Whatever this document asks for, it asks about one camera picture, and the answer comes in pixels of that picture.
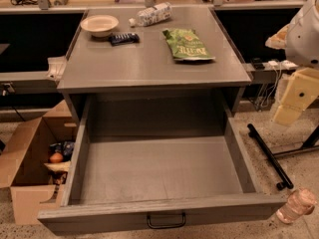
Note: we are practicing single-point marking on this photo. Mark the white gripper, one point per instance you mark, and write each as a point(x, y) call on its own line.
point(304, 40)

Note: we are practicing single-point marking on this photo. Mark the green jalapeno chip bag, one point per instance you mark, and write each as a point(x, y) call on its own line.
point(185, 45)

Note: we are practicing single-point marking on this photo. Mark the grey cabinet with top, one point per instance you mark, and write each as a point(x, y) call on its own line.
point(98, 67)

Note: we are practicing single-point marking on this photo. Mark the open grey top drawer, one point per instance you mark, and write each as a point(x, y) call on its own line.
point(158, 156)

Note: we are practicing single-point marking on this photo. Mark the blue snack bag in box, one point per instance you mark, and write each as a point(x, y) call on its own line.
point(66, 148)

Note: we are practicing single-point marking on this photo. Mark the white power strip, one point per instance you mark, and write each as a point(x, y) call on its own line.
point(283, 65)

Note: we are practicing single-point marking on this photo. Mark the black metal stand leg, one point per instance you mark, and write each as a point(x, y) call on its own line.
point(285, 180)

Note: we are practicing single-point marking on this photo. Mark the clear plastic water bottle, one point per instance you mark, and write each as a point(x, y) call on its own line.
point(152, 15)

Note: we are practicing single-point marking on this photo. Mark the dark blue snack package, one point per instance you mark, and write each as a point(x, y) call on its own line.
point(122, 39)

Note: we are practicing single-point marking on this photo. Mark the white ceramic bowl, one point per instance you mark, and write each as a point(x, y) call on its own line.
point(100, 25)

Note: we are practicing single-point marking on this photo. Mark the yellow item in box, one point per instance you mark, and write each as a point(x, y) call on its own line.
point(59, 167)

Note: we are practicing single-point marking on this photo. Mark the orange fruit in box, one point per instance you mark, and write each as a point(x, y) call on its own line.
point(56, 157)

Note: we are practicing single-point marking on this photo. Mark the brown cardboard box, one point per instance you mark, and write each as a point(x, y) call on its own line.
point(25, 159)

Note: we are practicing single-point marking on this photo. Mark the black drawer handle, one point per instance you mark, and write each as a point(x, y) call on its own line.
point(166, 221)

